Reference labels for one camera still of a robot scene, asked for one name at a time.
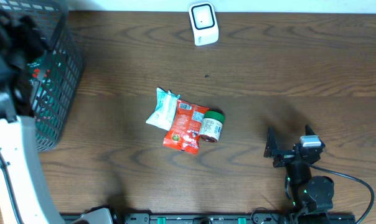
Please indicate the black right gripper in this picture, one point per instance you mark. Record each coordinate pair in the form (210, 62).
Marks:
(272, 150)

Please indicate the green lid spice jar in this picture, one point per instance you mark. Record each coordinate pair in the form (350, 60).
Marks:
(211, 126)

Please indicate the orange snack packet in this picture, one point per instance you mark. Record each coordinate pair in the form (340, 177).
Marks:
(184, 132)

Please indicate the mint green wipes pack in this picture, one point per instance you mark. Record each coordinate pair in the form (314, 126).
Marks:
(164, 113)

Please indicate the green product pouch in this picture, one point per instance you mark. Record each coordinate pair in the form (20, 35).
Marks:
(34, 69)

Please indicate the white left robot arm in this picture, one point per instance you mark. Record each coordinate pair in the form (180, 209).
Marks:
(24, 193)

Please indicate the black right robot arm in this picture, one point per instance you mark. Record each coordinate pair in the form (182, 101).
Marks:
(309, 193)

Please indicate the white barcode scanner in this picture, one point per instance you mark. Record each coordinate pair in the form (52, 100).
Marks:
(204, 23)

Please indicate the grey plastic mesh basket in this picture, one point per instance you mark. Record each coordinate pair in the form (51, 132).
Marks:
(51, 101)

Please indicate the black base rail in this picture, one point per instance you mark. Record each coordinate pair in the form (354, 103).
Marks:
(261, 217)

